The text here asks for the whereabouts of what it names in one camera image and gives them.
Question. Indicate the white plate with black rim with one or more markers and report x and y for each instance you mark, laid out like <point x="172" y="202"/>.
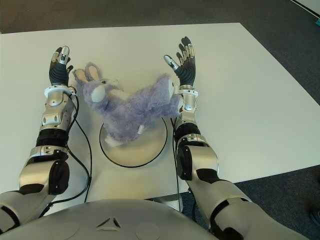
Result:
<point x="140" y="155"/>

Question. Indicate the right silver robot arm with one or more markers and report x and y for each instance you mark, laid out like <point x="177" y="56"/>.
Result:
<point x="200" y="155"/>

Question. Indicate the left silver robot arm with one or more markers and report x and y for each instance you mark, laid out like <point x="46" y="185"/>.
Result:
<point x="55" y="100"/>

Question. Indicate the purple plush doll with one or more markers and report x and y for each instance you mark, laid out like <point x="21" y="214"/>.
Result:
<point x="135" y="110"/>

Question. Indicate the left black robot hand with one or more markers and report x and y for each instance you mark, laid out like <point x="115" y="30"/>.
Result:
<point x="58" y="75"/>

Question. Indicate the teal box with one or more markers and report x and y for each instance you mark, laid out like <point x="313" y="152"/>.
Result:
<point x="317" y="22"/>

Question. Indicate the grey table leg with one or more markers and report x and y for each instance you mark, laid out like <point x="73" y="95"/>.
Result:
<point x="166" y="200"/>

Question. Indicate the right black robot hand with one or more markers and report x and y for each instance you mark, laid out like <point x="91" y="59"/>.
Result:
<point x="187" y="73"/>

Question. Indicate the grey robot torso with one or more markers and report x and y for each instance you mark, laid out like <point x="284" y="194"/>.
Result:
<point x="112" y="220"/>

